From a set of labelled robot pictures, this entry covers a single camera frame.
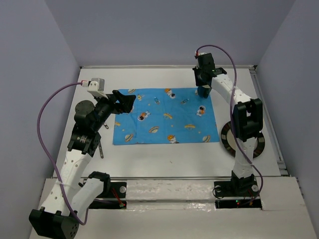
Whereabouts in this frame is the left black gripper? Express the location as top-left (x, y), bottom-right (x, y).
top-left (91, 91), bottom-right (136, 131)

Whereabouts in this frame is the teal cup cream inside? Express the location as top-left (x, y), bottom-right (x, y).
top-left (197, 85), bottom-right (211, 99)

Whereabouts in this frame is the blue space-print cloth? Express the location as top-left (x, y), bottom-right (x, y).
top-left (113, 88), bottom-right (219, 145)

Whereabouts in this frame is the black rimmed cream plate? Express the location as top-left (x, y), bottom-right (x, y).
top-left (220, 121), bottom-right (265, 158)

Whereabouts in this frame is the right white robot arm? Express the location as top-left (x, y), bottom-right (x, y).
top-left (193, 52), bottom-right (263, 195)

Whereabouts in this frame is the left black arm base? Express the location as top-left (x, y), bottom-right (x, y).
top-left (89, 181), bottom-right (127, 210)

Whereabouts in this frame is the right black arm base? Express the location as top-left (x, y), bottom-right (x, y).
top-left (212, 180), bottom-right (262, 209)

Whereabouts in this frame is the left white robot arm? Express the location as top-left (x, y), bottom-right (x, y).
top-left (29, 90), bottom-right (136, 239)

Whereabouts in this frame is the silver knife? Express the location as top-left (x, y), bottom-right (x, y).
top-left (98, 141), bottom-right (104, 159)

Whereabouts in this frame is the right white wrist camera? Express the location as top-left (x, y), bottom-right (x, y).
top-left (195, 52), bottom-right (206, 69)

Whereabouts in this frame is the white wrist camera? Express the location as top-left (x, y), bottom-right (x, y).
top-left (195, 52), bottom-right (206, 69)
top-left (81, 78), bottom-right (108, 99)

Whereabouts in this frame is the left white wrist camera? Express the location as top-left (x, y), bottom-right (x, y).
top-left (81, 78), bottom-right (108, 99)

